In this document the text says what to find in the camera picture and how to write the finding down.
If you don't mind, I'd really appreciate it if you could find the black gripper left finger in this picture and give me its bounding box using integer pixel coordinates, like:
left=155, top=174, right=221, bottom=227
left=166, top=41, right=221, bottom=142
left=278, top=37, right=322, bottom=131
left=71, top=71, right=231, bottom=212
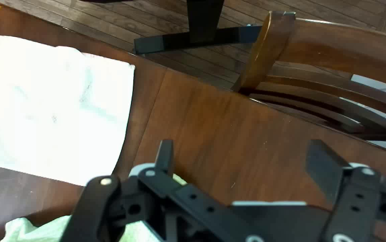
left=60, top=138, right=256, bottom=242

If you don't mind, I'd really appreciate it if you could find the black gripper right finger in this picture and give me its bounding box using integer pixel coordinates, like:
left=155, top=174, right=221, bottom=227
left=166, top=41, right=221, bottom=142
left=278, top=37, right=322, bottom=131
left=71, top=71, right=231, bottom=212
left=305, top=138, right=386, bottom=242

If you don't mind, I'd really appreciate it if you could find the white waffle-weave towel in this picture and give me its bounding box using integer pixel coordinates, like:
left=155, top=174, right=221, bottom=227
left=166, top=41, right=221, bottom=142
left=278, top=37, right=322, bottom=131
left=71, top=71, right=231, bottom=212
left=0, top=34, right=137, bottom=188

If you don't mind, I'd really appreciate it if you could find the light green cloth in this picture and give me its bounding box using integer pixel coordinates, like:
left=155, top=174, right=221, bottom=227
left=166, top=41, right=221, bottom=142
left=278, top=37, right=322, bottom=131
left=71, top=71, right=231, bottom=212
left=0, top=172, right=189, bottom=242

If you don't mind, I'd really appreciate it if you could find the brown wooden slat-back chair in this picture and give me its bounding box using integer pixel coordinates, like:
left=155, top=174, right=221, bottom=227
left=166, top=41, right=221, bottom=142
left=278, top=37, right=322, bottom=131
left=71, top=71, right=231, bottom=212
left=231, top=9, right=386, bottom=142

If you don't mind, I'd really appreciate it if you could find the black floor stand base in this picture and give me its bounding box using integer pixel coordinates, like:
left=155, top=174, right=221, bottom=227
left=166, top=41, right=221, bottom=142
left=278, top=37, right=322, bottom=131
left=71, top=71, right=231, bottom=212
left=132, top=0, right=264, bottom=56

